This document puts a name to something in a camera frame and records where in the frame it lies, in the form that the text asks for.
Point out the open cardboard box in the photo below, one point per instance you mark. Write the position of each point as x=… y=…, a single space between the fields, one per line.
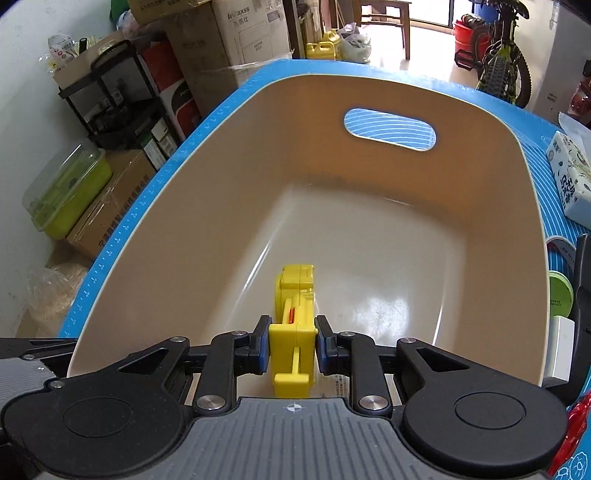
x=74 y=69

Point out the small cardboard box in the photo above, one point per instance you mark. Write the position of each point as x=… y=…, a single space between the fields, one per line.
x=166 y=9

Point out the clear bag of grain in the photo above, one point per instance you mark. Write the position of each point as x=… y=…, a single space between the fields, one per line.
x=51 y=295

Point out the red and white box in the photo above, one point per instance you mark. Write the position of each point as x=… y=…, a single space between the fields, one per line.
x=180 y=101

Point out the white paper strip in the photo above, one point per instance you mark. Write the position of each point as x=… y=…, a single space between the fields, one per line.
x=558 y=243

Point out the red glossy packet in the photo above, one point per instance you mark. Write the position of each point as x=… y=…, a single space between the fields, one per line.
x=575 y=429

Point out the yellow plastic jug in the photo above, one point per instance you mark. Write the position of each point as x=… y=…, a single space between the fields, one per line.
x=333 y=39
x=319 y=50

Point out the red bucket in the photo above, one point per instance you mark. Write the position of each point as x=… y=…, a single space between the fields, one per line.
x=464 y=32

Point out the green lidded plastic container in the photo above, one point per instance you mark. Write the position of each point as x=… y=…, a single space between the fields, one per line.
x=69 y=194

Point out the white appliance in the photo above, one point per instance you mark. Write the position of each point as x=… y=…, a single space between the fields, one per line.
x=554 y=69

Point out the brown cardboard box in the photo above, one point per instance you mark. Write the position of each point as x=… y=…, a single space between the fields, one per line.
x=115 y=194

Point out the black shelf rack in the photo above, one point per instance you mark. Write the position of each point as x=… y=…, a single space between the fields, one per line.
x=124 y=129

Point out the white charger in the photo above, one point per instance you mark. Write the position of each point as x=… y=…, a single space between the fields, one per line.
x=558 y=346

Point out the green bicycle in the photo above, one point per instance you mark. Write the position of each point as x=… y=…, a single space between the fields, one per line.
x=501 y=69

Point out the blue silicone mat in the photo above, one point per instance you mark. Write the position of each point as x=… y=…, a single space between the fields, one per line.
x=538 y=138

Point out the beige plastic basin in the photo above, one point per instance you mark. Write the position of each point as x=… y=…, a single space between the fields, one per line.
x=207 y=230

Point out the white plastic bag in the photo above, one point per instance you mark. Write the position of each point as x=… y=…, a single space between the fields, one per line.
x=355 y=44

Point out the green round tin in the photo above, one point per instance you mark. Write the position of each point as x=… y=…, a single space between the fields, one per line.
x=559 y=295

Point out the wooden stool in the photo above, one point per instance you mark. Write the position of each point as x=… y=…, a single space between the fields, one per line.
x=406 y=27

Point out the yellow plastic tool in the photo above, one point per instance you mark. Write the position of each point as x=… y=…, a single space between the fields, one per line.
x=293 y=341

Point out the white patterned tissue pack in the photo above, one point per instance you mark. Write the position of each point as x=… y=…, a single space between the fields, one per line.
x=572 y=180

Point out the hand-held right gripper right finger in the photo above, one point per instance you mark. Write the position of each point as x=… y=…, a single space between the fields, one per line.
x=323 y=355

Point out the large cardboard box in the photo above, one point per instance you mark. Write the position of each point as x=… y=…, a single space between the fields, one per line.
x=221 y=55

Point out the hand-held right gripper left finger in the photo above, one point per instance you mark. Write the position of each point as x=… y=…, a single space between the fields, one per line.
x=263 y=351

